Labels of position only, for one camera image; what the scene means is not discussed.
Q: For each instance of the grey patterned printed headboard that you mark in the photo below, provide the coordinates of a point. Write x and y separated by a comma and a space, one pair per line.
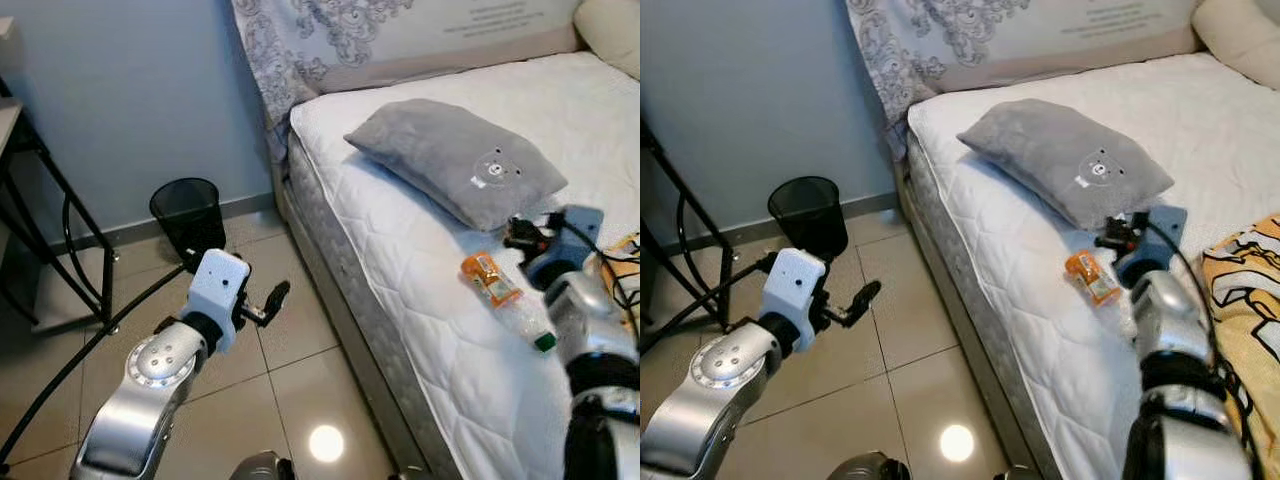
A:
1010, 35
400, 35

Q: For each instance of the black metal frame desk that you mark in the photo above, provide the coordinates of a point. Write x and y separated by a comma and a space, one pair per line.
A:
672, 190
48, 170

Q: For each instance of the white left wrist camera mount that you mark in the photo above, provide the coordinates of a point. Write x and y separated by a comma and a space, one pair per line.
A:
792, 285
216, 285

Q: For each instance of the yellow cartoon egg blanket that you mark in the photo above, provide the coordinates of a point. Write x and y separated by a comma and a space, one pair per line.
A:
625, 275
1250, 300

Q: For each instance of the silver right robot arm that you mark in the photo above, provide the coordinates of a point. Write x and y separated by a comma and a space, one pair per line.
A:
1180, 340
592, 330

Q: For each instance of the beige bed base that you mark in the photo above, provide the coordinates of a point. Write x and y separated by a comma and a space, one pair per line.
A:
340, 340
975, 350

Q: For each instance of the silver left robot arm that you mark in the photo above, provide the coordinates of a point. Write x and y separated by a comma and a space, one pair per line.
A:
150, 372
725, 372

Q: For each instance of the orange label plastic bottle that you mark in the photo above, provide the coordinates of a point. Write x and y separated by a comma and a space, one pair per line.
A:
1092, 278
490, 280

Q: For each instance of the grey bear face pillow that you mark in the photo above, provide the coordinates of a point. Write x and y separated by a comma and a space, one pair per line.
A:
440, 155
1050, 155

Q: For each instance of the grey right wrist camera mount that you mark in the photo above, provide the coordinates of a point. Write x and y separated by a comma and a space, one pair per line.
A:
1160, 226
578, 226

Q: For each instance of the white quilted mattress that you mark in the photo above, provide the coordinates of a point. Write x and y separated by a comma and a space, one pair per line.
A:
440, 330
1020, 330

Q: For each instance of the black mesh waste bin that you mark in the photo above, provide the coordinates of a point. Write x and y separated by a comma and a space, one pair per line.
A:
188, 215
808, 215

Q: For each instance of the beige bolster pillow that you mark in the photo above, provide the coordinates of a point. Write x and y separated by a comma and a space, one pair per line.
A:
1245, 38
612, 32

